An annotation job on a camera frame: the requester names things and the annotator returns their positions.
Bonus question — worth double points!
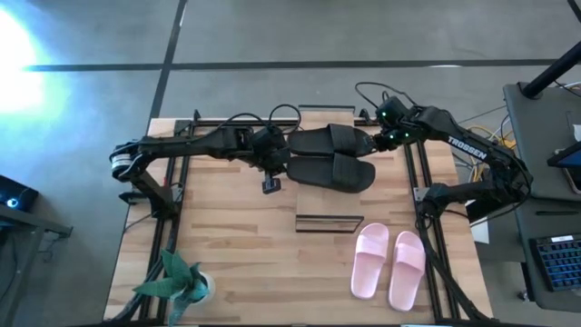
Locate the white box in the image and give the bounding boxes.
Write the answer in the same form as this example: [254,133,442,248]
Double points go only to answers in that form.
[468,199,492,245]

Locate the yellow cable bundle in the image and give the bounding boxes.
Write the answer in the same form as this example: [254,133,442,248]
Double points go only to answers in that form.
[465,123,517,183]

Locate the black pole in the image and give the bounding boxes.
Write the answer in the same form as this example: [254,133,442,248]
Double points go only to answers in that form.
[520,39,581,100]

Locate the pink foam slide sandal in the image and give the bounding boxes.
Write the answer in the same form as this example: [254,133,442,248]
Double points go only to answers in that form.
[350,222,390,301]
[388,230,428,313]

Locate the black device blue light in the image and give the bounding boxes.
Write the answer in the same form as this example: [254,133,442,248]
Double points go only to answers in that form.
[0,174,41,213]

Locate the black metal wooden shelf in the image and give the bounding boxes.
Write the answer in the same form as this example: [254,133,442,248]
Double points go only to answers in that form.
[294,104,366,234]

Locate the grey side desk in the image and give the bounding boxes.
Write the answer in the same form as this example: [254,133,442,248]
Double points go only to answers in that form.
[502,81,581,202]
[515,199,581,314]

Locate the black cable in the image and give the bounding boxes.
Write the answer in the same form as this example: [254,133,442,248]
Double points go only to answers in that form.
[217,112,270,134]
[267,103,303,135]
[354,81,419,113]

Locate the grey metal table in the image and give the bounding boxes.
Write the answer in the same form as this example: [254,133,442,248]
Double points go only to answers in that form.
[0,203,74,327]

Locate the black aluminium frame rail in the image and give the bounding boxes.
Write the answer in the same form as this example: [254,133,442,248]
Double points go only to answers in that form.
[174,117,412,127]
[138,118,185,322]
[156,118,199,322]
[417,140,468,322]
[403,140,448,322]

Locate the black foam slide sandal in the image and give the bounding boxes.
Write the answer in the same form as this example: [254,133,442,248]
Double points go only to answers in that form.
[287,123,379,159]
[285,153,377,194]

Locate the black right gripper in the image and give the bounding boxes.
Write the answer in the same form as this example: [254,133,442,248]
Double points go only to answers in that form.
[372,128,412,154]

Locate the black tablet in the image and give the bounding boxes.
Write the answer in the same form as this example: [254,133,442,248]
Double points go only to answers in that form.
[547,141,581,170]

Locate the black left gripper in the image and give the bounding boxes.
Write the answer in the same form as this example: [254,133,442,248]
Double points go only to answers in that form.
[251,123,294,177]

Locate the potted green plant white pot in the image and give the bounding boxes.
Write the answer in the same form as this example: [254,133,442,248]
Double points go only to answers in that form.
[132,248,215,326]

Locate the black keyboard blue keys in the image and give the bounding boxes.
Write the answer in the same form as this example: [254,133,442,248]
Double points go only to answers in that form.
[528,233,581,292]

